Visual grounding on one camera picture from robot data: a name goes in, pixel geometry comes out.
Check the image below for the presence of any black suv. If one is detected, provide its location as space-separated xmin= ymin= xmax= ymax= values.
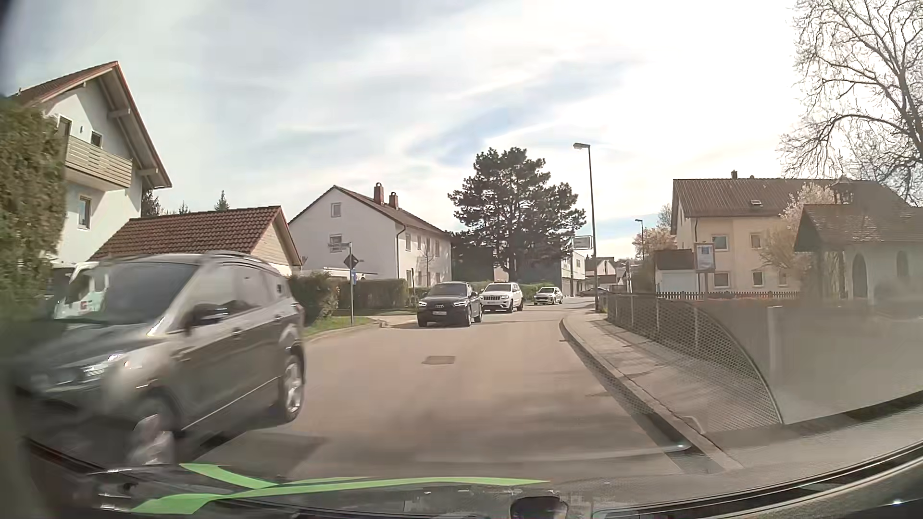
xmin=416 ymin=281 xmax=484 ymax=328

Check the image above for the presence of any white suv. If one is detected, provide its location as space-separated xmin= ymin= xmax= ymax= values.
xmin=479 ymin=282 xmax=525 ymax=314

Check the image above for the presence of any large dark conifer tree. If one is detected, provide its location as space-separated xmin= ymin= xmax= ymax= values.
xmin=448 ymin=147 xmax=586 ymax=283

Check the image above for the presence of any white house with chimneys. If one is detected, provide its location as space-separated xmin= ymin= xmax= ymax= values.
xmin=288 ymin=182 xmax=454 ymax=289

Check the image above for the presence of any grey asphalt road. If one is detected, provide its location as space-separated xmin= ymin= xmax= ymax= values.
xmin=29 ymin=297 xmax=693 ymax=485

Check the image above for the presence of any grass verge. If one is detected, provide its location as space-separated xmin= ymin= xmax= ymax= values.
xmin=303 ymin=309 xmax=418 ymax=338

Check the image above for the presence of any white garage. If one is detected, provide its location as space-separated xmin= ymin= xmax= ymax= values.
xmin=653 ymin=248 xmax=698 ymax=294

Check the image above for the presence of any paved pavement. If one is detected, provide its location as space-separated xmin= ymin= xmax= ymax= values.
xmin=561 ymin=309 xmax=923 ymax=471

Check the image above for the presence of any car's own bonnet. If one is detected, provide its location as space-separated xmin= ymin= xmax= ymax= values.
xmin=22 ymin=437 xmax=923 ymax=519

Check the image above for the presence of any low building red tiled roof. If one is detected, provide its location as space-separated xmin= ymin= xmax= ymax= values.
xmin=89 ymin=205 xmax=304 ymax=276

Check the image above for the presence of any wooden picket fence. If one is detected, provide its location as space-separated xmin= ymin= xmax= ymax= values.
xmin=655 ymin=290 xmax=801 ymax=301

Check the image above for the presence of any cream house brown roof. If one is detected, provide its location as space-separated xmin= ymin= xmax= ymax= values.
xmin=670 ymin=170 xmax=837 ymax=294

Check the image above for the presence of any grey suv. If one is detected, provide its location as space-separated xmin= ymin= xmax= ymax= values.
xmin=6 ymin=251 xmax=307 ymax=467

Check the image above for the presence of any blossoming tree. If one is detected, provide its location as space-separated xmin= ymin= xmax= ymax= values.
xmin=759 ymin=182 xmax=837 ymax=282

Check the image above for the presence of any white house with balcony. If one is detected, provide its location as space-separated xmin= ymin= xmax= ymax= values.
xmin=13 ymin=61 xmax=173 ymax=269

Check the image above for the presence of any small chapel with bell turret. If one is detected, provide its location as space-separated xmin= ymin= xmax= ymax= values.
xmin=793 ymin=175 xmax=923 ymax=304

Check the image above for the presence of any tall dark green hedge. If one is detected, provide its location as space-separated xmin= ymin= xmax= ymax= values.
xmin=0 ymin=97 xmax=67 ymax=318

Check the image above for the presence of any bare tree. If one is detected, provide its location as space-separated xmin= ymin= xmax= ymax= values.
xmin=780 ymin=0 xmax=923 ymax=204

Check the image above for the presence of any road sign on post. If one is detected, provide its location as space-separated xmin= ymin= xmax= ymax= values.
xmin=329 ymin=241 xmax=366 ymax=327

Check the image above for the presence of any tall street lamp post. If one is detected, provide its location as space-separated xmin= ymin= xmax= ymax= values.
xmin=573 ymin=142 xmax=601 ymax=312

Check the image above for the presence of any wire mesh fence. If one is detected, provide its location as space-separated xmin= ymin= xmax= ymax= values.
xmin=606 ymin=293 xmax=783 ymax=433

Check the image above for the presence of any bus stop sign post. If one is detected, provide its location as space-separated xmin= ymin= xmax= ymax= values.
xmin=693 ymin=242 xmax=717 ymax=295

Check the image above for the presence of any grey concrete wall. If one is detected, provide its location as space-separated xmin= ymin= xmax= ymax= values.
xmin=697 ymin=298 xmax=923 ymax=425

